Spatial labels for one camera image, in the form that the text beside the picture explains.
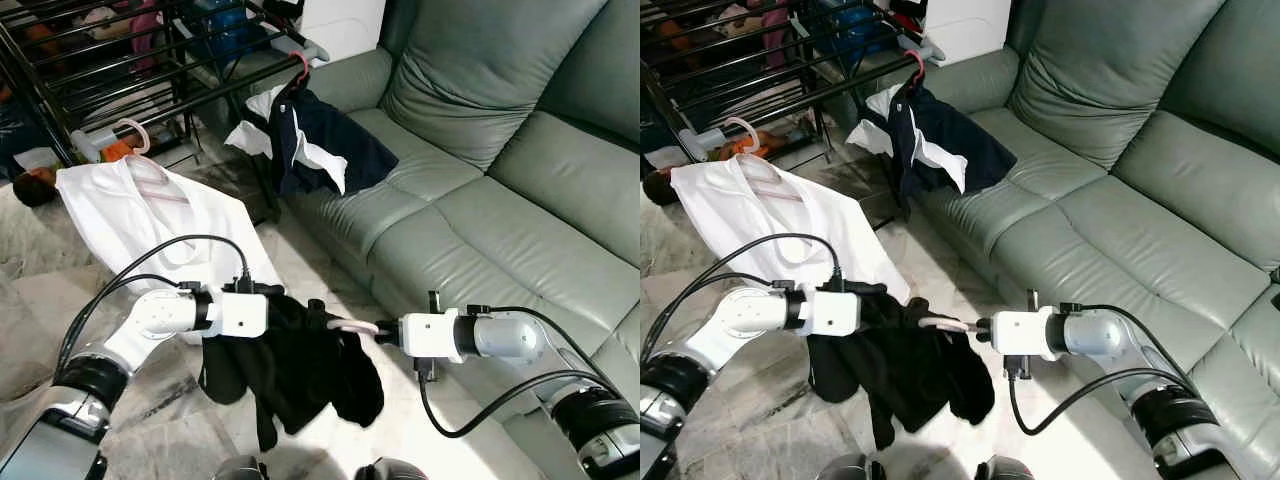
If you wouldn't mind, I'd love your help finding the robot left leg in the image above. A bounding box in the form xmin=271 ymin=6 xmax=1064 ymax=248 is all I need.
xmin=815 ymin=455 xmax=871 ymax=480
xmin=213 ymin=455 xmax=269 ymax=480

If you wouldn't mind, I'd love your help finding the black garment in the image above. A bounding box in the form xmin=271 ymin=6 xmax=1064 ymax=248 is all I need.
xmin=197 ymin=290 xmax=387 ymax=453
xmin=805 ymin=290 xmax=998 ymax=453

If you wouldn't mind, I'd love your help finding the magenta cloth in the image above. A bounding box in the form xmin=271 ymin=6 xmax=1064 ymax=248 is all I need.
xmin=755 ymin=0 xmax=796 ymax=71
xmin=125 ymin=0 xmax=166 ymax=73

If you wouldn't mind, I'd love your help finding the pale pink shirt hanger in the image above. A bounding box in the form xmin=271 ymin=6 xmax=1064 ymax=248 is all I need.
xmin=112 ymin=118 xmax=193 ymax=204
xmin=722 ymin=117 xmax=806 ymax=204

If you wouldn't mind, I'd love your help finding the blue plastic container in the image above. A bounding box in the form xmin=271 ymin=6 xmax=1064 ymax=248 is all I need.
xmin=815 ymin=0 xmax=891 ymax=51
xmin=190 ymin=0 xmax=266 ymax=51

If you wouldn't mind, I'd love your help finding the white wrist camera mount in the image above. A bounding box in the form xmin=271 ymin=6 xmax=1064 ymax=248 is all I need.
xmin=398 ymin=313 xmax=464 ymax=364
xmin=988 ymin=310 xmax=1051 ymax=361
xmin=207 ymin=290 xmax=269 ymax=339
xmin=797 ymin=290 xmax=862 ymax=339

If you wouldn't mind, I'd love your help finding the robot right leg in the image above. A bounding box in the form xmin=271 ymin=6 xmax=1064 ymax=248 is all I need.
xmin=975 ymin=457 xmax=1036 ymax=480
xmin=352 ymin=457 xmax=433 ymax=480

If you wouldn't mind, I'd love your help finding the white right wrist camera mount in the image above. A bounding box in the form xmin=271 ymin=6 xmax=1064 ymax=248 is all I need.
xmin=988 ymin=310 xmax=1051 ymax=361
xmin=398 ymin=313 xmax=464 ymax=364

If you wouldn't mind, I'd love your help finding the small dark-haired child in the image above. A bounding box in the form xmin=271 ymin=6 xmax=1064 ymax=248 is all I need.
xmin=12 ymin=140 xmax=141 ymax=209
xmin=640 ymin=130 xmax=771 ymax=209

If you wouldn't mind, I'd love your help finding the black metal drying rack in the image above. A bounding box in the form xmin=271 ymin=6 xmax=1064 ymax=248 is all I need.
xmin=640 ymin=0 xmax=946 ymax=231
xmin=0 ymin=0 xmax=331 ymax=226

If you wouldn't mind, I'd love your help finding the white shirt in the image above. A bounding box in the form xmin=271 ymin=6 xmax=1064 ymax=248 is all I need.
xmin=670 ymin=155 xmax=898 ymax=321
xmin=55 ymin=155 xmax=288 ymax=346

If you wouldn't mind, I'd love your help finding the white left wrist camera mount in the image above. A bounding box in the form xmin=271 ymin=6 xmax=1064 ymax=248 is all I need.
xmin=207 ymin=290 xmax=269 ymax=339
xmin=797 ymin=290 xmax=862 ymax=339

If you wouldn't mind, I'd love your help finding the green leather sofa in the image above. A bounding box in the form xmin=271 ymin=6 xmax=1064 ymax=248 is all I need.
xmin=900 ymin=0 xmax=1280 ymax=480
xmin=280 ymin=0 xmax=641 ymax=480

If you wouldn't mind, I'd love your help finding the robot leg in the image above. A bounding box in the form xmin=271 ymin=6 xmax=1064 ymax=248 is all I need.
xmin=352 ymin=457 xmax=433 ymax=480
xmin=815 ymin=455 xmax=871 ymax=480
xmin=975 ymin=457 xmax=1036 ymax=480
xmin=213 ymin=455 xmax=269 ymax=480

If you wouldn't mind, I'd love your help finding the navy and white garment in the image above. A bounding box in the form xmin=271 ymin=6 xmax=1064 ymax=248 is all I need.
xmin=224 ymin=85 xmax=400 ymax=198
xmin=846 ymin=82 xmax=1019 ymax=198

